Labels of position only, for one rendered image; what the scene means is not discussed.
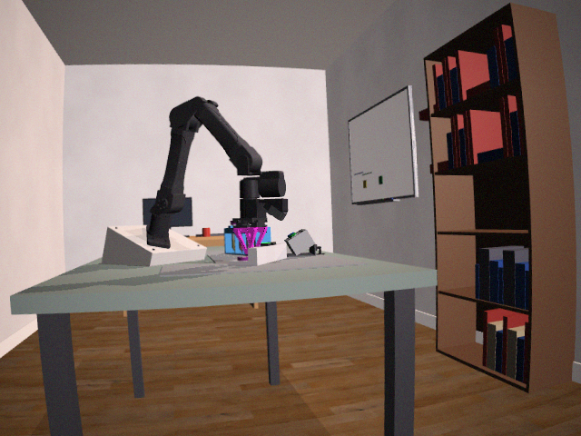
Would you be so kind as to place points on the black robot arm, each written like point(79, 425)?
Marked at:
point(170, 198)

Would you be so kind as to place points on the blue tube rack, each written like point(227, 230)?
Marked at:
point(227, 240)

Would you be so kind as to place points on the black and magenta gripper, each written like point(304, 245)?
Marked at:
point(257, 226)

